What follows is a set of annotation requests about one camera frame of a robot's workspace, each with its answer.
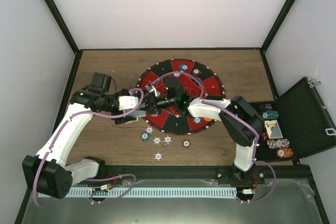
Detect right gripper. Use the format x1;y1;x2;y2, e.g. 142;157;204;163
139;92;177;115

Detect blue backed card deck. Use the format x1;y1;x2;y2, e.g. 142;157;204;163
129;110;146;118

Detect green poker chip stack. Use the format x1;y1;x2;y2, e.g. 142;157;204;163
141;132;150;142

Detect brown poker chip stack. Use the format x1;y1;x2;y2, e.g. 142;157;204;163
182;140;191;148

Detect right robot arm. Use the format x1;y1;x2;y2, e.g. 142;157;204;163
141;77;264;184

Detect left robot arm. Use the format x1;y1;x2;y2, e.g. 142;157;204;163
22;72;144;207

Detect round red black poker mat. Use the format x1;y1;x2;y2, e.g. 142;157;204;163
136;59;225;135

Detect dark chips in case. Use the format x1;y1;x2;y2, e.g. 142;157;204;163
259;103;272;111

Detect red dice in case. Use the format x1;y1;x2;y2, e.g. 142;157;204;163
260;132;268;141

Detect green chip row in case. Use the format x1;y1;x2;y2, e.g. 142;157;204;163
262;111;279;120

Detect card deck in case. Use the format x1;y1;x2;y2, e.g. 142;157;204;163
264;120;283;140

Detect purple orange chip row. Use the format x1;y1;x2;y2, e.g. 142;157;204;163
266;138;290;149

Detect orange chip row in case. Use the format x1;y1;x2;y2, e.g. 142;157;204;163
277;147;293;158

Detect black poker case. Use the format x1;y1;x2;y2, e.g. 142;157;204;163
250;77;335;163

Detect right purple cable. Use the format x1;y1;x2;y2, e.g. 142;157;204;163
151;71;277;205

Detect purple cable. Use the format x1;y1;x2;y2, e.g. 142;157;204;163
151;71;277;205
33;87;145;208

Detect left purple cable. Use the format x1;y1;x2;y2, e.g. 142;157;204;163
33;87;145;208

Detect light blue slotted cable duct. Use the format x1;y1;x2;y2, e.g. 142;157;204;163
38;187;237;198

